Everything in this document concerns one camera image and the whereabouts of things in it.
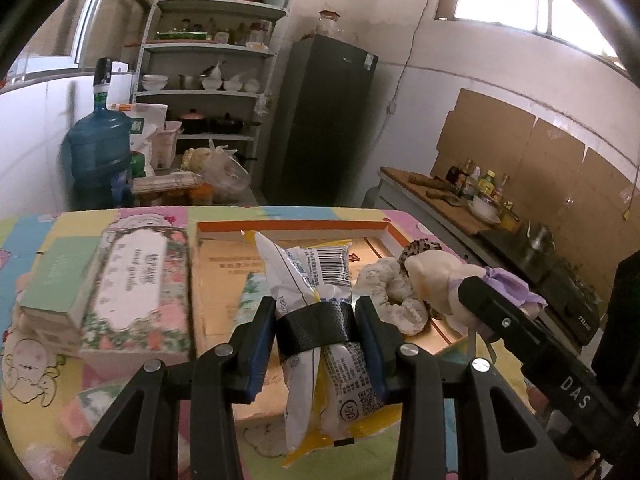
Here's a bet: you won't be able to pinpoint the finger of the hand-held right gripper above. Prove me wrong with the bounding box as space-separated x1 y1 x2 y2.
457 276 567 377

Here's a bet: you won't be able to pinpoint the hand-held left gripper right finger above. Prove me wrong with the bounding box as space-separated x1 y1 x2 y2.
355 296 576 480

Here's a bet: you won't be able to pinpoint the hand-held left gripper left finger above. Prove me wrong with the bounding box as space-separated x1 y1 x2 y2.
65 296 278 480

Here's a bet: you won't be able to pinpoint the white lace scrunchie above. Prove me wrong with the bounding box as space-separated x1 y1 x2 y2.
357 257 432 337

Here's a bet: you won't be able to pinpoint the cream plush doll purple dress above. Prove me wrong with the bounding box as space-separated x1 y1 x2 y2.
400 250 549 334

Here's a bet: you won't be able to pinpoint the orange-rimmed cardboard box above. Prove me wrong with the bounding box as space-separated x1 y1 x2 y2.
190 217 483 423

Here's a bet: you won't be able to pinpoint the taped yellow white snack packets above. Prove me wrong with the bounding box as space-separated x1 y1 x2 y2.
241 230 402 472

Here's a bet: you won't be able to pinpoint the leopard print scrunchie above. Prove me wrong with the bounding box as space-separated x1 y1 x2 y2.
399 238 445 274

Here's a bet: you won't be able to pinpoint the person's right forearm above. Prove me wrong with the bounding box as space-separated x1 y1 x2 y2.
592 246 640 392

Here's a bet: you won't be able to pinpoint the black induction cooker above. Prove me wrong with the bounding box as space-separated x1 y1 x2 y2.
476 229 552 272

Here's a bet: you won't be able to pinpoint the gas stove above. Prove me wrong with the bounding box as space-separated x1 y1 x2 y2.
536 259 602 347

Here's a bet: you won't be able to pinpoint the metal kettle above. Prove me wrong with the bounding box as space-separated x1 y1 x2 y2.
524 221 557 257

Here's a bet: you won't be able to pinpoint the yellow cup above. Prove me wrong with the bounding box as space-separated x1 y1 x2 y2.
499 207 522 234

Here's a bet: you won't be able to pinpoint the white bowl blue rim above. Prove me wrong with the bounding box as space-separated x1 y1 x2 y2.
469 193 503 227

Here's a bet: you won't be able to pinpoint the kitchen cleaver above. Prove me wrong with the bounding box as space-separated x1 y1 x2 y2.
424 187 467 209

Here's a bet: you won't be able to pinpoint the cluster of condiment bottles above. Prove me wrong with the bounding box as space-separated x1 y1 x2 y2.
446 157 512 207

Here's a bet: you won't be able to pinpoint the wooden cutting board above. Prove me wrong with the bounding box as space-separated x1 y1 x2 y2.
381 166 482 237

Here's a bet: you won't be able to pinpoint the floral tissue box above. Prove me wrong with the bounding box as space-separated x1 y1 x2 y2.
79 227 194 367

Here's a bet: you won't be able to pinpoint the grey kitchen counter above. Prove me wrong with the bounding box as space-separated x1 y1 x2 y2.
372 166 603 348

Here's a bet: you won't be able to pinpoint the clear plastic bag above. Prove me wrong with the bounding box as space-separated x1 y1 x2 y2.
201 139 252 204

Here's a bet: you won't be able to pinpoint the egg tray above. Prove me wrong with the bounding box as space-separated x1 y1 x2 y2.
131 170 204 197

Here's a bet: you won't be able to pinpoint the yellow produce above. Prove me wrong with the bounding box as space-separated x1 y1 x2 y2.
180 147 211 174

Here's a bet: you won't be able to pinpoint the mint green carton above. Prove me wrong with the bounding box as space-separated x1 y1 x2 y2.
16 236 104 357

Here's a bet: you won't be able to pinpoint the pale plastic bin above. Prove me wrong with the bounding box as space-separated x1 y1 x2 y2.
149 120 182 171

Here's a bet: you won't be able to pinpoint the black wok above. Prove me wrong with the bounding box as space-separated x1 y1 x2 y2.
207 113 262 136

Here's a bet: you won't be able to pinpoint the dark grey refrigerator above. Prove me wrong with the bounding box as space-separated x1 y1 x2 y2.
261 37 379 207

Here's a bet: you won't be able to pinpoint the black pot red lid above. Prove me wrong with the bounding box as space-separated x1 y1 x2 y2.
178 108 209 135

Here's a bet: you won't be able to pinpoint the white sack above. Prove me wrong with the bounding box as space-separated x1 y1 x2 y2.
111 102 169 177

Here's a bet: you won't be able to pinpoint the blue water jug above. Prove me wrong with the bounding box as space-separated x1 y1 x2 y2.
64 106 134 209

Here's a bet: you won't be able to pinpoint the group of white bowls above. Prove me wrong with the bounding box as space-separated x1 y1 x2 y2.
176 61 262 94

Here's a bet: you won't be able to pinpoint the black water pump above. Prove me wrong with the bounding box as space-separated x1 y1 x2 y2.
93 57 114 111

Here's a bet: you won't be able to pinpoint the row of glass jars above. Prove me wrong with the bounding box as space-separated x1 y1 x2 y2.
169 17 274 46

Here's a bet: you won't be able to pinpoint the green tray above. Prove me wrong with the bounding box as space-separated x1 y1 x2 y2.
155 30 214 41

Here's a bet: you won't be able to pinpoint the glass jar red lid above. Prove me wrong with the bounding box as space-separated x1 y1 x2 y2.
314 9 344 39

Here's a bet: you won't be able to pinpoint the white metal shelf rack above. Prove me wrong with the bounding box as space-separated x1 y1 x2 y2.
130 0 292 207

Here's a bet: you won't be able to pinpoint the sliding window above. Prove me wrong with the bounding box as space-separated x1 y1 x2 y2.
0 0 166 93

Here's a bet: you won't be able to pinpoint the cardboard wall sheet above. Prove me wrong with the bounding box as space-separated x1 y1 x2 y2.
434 88 537 182
574 147 640 242
516 117 587 197

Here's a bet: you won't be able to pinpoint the wall power cable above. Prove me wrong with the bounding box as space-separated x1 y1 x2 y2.
386 0 437 117

